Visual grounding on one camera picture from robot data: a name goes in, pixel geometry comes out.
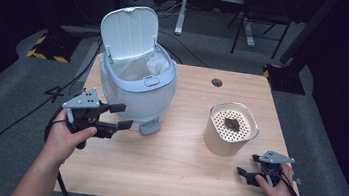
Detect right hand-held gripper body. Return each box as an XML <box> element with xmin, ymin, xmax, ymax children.
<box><xmin>248</xmin><ymin>148</ymin><xmax>297</xmax><ymax>191</ymax></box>

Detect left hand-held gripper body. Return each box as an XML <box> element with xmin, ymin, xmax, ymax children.
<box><xmin>56</xmin><ymin>83</ymin><xmax>113</xmax><ymax>154</ymax></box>

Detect blue and white pedal bin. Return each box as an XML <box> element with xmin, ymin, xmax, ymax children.
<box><xmin>87</xmin><ymin>1</ymin><xmax>187</xmax><ymax>140</ymax></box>

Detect beige canister with perforated strainer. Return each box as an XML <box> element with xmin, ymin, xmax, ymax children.
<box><xmin>201</xmin><ymin>97</ymin><xmax>263</xmax><ymax>161</ymax></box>

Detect dark wet tea leaves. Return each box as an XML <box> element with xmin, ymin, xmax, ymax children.
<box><xmin>222</xmin><ymin>116</ymin><xmax>242</xmax><ymax>134</ymax></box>

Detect person's right hand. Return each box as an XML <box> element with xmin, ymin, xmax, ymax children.
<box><xmin>252</xmin><ymin>160</ymin><xmax>305</xmax><ymax>196</ymax></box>

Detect person's left hand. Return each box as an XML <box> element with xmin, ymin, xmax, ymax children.
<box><xmin>41</xmin><ymin>106</ymin><xmax>100</xmax><ymax>171</ymax></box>

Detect yellow black striped stand base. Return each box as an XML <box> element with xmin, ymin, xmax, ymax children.
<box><xmin>259</xmin><ymin>62</ymin><xmax>309</xmax><ymax>96</ymax></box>
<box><xmin>25</xmin><ymin>28</ymin><xmax>82</xmax><ymax>66</ymax></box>

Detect slanted dark stand pole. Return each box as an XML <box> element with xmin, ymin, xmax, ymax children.
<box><xmin>278</xmin><ymin>0</ymin><xmax>341</xmax><ymax>72</ymax></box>

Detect black chair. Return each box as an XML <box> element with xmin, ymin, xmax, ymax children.
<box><xmin>222</xmin><ymin>0</ymin><xmax>297</xmax><ymax>63</ymax></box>

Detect thin black floor cable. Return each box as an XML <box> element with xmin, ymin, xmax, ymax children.
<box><xmin>67</xmin><ymin>27</ymin><xmax>106</xmax><ymax>103</ymax></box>

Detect long black floor cable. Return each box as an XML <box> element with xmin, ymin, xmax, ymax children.
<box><xmin>0</xmin><ymin>5</ymin><xmax>123</xmax><ymax>196</ymax></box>

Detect left hand-held gripper black cable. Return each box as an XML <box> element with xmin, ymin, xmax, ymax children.
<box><xmin>36</xmin><ymin>109</ymin><xmax>114</xmax><ymax>196</ymax></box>

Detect white desk frame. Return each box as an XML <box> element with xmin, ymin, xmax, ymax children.
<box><xmin>173</xmin><ymin>0</ymin><xmax>263</xmax><ymax>50</ymax></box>

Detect bundle of floor cables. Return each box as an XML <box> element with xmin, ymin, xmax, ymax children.
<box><xmin>151</xmin><ymin>0</ymin><xmax>191</xmax><ymax>23</ymax></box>

